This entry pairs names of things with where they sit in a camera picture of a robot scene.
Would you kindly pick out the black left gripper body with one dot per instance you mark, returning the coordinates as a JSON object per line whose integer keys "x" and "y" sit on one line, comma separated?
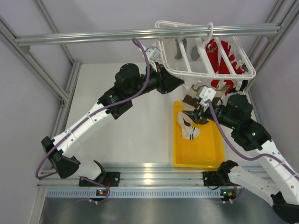
{"x": 161, "y": 85}

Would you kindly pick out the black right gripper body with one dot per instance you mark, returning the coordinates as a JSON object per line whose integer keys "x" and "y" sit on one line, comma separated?
{"x": 208, "y": 114}

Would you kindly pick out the brown beige ribbed sock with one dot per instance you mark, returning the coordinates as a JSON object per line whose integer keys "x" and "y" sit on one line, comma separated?
{"x": 191, "y": 99}

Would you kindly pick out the white plastic clip hanger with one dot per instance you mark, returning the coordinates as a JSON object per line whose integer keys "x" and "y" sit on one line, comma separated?
{"x": 196, "y": 64}

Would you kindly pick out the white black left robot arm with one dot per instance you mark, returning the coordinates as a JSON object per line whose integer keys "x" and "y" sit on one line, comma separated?
{"x": 129, "y": 84}

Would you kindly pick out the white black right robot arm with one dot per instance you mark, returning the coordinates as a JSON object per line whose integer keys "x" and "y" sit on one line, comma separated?
{"x": 251, "y": 141}

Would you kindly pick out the white striped sock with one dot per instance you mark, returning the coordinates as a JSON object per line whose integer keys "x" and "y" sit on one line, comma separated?
{"x": 189, "y": 132}

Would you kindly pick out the grey sock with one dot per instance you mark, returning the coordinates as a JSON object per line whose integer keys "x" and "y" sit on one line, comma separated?
{"x": 178, "y": 55}

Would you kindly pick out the yellow plastic tray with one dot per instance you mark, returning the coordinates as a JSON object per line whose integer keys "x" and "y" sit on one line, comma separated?
{"x": 205, "y": 151}

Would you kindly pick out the red christmas sock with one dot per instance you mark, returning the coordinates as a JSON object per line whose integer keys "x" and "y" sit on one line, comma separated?
{"x": 218, "y": 64}

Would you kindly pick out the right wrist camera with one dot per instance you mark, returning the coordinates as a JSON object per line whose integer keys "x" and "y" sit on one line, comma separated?
{"x": 205, "y": 95}

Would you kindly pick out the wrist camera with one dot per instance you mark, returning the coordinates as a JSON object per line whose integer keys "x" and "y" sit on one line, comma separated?
{"x": 153, "y": 54}
{"x": 205, "y": 95}

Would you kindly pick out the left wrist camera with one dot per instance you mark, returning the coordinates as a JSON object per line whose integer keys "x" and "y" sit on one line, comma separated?
{"x": 153, "y": 54}

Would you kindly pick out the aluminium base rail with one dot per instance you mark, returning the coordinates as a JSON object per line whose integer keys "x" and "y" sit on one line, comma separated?
{"x": 151, "y": 175}

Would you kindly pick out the slotted cable duct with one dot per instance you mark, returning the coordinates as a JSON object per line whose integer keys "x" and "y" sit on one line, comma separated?
{"x": 139, "y": 193}

